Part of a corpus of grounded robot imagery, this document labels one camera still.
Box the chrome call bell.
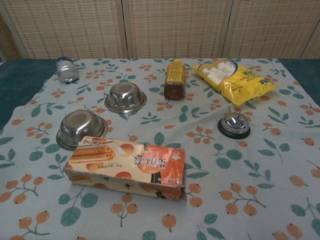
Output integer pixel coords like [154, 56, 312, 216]
[216, 111, 247, 140]

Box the teal table cover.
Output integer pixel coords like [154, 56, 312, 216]
[0, 58, 60, 132]

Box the woven folding screen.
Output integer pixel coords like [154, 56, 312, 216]
[0, 0, 320, 61]

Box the floral orange fruit tablecloth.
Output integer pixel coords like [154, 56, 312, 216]
[0, 57, 320, 240]

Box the silver aluminium can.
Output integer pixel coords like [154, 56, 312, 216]
[56, 56, 79, 83]

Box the yellow labelled brown drink bottle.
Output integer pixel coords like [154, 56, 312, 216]
[163, 58, 187, 101]

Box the yellow marshmallow bag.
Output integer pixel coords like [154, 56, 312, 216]
[191, 58, 280, 107]

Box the orange egg roll box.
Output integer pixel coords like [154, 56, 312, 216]
[64, 136, 188, 202]

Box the upturned steel bowl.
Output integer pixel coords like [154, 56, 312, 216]
[55, 110, 109, 151]
[104, 83, 148, 115]

